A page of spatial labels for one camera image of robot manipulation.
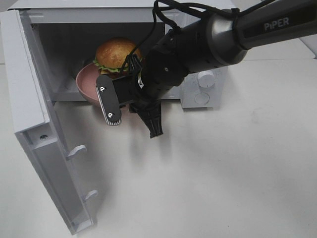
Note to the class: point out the pink round plate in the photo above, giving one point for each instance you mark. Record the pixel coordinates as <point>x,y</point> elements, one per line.
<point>86,83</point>

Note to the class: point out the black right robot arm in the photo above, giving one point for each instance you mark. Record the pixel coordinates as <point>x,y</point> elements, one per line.
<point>203,37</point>

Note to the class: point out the burger with lettuce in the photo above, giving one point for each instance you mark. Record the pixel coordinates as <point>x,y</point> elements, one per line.
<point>111,55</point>

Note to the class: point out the white microwave oven body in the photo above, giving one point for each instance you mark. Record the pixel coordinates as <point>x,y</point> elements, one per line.
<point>47,42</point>

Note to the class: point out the white microwave knob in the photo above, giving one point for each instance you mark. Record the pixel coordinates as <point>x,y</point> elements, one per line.
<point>206,79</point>

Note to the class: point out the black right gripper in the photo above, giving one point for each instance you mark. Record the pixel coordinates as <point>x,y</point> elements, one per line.
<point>147,89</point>

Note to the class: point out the white adjacent table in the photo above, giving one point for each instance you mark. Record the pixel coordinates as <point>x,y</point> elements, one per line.
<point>287,50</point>

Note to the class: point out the white microwave door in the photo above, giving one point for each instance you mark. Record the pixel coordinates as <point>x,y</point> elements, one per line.
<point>35,122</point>

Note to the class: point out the round door release button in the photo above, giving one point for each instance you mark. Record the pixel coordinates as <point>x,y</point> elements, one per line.
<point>202,98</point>

